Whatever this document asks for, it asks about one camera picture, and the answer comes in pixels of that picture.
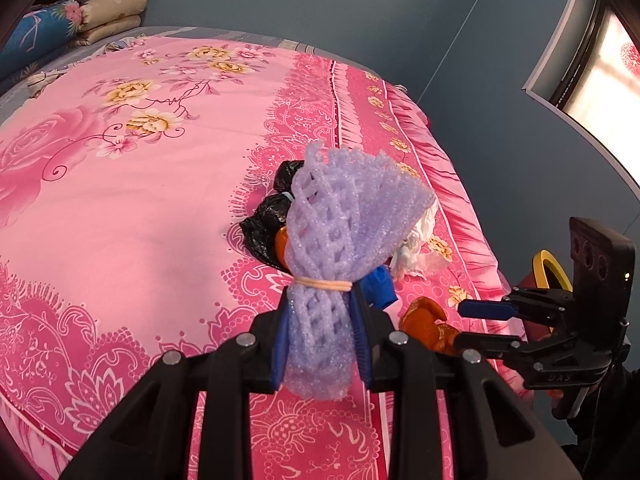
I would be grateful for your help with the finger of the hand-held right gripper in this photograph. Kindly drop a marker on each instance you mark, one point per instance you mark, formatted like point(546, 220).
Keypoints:
point(480, 342)
point(482, 308)

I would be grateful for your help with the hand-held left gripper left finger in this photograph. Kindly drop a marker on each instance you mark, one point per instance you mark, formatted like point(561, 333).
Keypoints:
point(280, 345)

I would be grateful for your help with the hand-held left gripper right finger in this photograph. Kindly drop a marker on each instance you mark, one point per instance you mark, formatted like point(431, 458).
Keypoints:
point(361, 345)

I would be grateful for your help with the orange peel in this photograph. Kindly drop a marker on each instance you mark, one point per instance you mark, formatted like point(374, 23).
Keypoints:
point(281, 250)
point(430, 325)

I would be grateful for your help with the blue plastic scrap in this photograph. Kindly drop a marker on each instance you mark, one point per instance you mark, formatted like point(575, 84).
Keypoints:
point(381, 287)

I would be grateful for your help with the black bin with yellow rim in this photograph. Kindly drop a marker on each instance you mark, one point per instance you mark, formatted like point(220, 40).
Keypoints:
point(545, 260)

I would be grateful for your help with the large black plastic bag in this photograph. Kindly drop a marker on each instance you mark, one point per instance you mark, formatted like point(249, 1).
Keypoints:
point(262, 232)

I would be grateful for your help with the purple foam fruit net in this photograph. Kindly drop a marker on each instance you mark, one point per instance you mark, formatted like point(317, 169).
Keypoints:
point(330, 210)

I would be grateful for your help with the person's right forearm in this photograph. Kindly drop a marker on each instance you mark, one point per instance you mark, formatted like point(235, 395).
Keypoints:
point(600, 450)

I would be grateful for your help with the crumpled white tissue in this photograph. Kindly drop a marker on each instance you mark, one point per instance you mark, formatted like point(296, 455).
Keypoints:
point(412, 250)

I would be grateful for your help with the small black plastic bag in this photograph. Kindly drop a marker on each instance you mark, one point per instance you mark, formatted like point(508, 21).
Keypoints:
point(289, 172)

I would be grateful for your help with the pink floral bedsheet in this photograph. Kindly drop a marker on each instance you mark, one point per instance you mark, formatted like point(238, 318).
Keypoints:
point(150, 210)

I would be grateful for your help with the window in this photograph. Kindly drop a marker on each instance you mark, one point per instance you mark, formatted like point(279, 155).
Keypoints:
point(600, 85)

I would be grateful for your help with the red paper window decal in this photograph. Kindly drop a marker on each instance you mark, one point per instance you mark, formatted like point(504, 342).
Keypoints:
point(632, 57)

